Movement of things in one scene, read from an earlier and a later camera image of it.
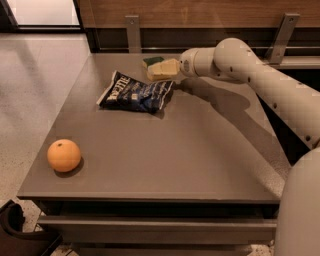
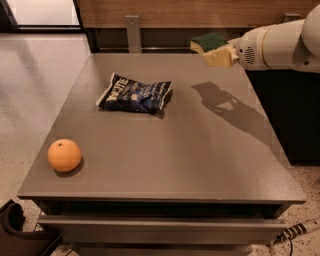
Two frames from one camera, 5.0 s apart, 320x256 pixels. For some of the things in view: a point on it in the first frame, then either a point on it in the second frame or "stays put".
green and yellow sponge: (148, 61) → (205, 42)
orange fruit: (64, 155) stays put
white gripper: (187, 64) → (249, 49)
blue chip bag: (131, 94) stays put
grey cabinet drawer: (160, 229) stays put
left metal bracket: (134, 33) stays put
